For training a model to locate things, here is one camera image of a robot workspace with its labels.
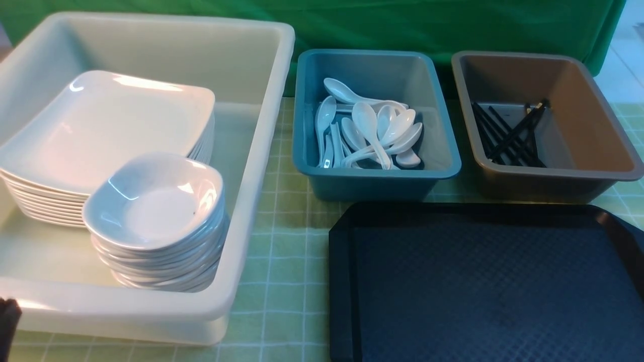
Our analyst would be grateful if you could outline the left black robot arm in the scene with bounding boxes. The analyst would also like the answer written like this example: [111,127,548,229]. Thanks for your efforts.
[0,298,22,361]

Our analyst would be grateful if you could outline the top square white plate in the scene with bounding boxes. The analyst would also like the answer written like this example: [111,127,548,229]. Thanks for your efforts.
[2,70,216,195]

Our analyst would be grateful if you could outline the white soup spoon left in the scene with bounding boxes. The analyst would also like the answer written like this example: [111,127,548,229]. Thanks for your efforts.
[315,96,337,168]

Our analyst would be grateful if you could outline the white soup spoon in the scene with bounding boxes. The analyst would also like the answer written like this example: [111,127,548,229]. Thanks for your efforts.
[315,96,337,168]
[352,102,392,170]
[395,148,422,169]
[324,77,409,110]
[380,109,416,147]

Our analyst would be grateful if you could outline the teal plastic bin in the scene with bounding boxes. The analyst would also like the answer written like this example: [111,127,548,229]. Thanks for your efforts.
[292,49,461,202]

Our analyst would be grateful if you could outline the white soup spoon centre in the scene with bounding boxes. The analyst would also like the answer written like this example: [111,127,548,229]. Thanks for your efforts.
[352,102,392,170]

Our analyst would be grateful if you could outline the white soup spoon lower right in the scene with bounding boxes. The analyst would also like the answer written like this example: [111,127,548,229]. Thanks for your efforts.
[395,148,422,169]

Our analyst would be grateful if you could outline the white soup spoon top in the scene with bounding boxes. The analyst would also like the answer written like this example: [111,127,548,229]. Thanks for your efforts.
[324,77,409,110]

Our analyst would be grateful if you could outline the black serving tray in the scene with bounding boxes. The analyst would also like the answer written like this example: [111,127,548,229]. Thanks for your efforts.
[328,202,643,361]

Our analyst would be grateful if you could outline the green checkered tablecloth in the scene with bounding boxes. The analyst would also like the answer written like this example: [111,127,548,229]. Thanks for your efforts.
[2,98,642,361]

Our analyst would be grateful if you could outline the top white bowl in stack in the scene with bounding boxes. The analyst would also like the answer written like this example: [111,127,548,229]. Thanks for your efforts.
[82,153,224,250]

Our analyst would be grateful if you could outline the stack of white bowls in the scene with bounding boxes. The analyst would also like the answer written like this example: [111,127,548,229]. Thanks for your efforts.
[90,211,230,293]

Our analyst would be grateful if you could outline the black chopsticks in bin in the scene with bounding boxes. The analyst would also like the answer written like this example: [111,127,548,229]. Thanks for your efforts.
[471,98,550,168]

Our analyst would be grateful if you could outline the brown plastic bin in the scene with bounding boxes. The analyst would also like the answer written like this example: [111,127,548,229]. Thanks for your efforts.
[451,51,642,204]

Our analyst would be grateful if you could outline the stack of white plates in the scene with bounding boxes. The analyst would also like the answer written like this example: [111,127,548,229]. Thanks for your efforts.
[3,111,217,228]

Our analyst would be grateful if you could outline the large white plastic tub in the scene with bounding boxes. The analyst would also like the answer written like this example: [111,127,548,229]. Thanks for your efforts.
[1,12,295,345]

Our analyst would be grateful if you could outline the green backdrop cloth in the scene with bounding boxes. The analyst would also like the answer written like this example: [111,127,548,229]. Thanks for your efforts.
[2,1,625,97]

